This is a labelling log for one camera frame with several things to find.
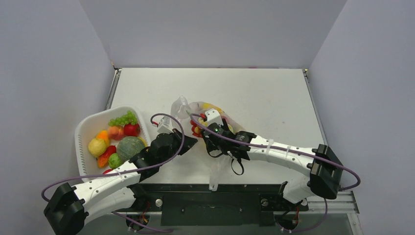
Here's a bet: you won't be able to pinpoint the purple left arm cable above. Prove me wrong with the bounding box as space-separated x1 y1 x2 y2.
41 113 185 202

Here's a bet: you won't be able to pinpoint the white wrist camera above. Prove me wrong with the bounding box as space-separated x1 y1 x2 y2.
157 116 173 134
204 108 223 127

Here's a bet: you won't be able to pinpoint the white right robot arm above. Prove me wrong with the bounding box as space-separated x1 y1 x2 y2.
201 123 343 209

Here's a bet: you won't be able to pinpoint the green fake melon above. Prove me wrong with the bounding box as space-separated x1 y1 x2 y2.
116 136 147 162

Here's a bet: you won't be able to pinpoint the small green fake fruit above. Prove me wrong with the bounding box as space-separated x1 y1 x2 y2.
108 153 124 169

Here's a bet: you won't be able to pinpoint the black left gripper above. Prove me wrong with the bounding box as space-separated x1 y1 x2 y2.
158 128 197 166

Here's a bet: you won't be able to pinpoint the yellow fake lemon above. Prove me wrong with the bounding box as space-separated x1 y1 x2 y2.
88 138 107 158

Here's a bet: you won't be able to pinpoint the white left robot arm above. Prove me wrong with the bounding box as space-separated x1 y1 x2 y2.
44 129 197 235

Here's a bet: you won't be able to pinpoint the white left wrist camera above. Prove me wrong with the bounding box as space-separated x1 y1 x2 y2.
157 116 173 134

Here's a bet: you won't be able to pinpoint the white plastic basket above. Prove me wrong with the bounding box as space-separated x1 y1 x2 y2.
74 105 152 176

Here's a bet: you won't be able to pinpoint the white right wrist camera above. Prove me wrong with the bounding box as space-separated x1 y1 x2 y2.
204 108 223 127

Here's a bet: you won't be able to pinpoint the orange fake fruit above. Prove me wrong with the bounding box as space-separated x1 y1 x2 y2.
95 130 111 147

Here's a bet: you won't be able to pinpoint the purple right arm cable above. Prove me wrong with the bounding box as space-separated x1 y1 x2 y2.
189 113 361 192

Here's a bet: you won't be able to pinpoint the red fake apple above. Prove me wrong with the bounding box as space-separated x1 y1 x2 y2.
123 123 141 137

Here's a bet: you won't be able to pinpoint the fake peach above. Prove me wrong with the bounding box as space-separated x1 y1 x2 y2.
107 125 125 141

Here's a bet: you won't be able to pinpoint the clear printed plastic bag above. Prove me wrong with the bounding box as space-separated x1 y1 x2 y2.
170 96 244 191

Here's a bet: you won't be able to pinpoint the red fake cherry bunch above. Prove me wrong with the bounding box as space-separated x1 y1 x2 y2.
190 113 207 138

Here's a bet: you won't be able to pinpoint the green fake grapes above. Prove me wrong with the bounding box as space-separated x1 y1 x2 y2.
108 110 138 127

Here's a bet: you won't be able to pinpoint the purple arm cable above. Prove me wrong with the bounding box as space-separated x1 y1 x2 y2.
189 113 361 192
41 113 185 202

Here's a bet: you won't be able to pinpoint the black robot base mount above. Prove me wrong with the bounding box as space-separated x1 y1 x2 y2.
123 184 308 226

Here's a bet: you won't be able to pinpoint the red fake pepper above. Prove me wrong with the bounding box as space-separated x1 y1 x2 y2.
97 145 116 168

